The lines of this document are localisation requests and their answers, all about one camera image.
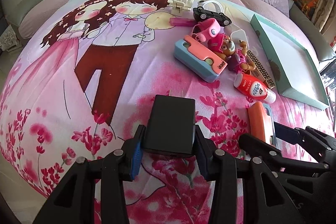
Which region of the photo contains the teal shallow box tray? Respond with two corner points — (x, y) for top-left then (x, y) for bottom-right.
(250, 14), (329, 110)

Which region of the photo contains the red white small bottle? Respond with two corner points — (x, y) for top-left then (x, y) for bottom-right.
(234, 73), (276, 104)

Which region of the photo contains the magenta lighter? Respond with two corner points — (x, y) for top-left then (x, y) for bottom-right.
(169, 17), (197, 27)

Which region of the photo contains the cream hair claw clip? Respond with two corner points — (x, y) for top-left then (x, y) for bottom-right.
(167, 0), (194, 15)

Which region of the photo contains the blue and salmon case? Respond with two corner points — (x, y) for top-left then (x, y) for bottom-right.
(174, 35), (227, 83)

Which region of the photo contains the cartoon couple bed sheet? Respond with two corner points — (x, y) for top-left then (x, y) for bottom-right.
(1, 0), (335, 223)

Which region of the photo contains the white smart watch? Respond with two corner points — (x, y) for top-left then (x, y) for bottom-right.
(197, 0), (224, 13)

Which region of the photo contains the orange utility knife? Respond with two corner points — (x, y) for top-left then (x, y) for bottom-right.
(248, 101), (276, 146)

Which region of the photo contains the black toy car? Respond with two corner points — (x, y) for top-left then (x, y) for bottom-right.
(193, 7), (232, 27)

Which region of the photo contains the gold patterned lighter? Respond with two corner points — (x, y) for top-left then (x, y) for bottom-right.
(246, 50), (276, 89)

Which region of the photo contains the pink smart watch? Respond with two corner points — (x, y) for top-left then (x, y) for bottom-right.
(191, 18), (221, 43)

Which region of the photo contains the black power adapter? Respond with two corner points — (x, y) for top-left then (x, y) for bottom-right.
(142, 94), (195, 157)

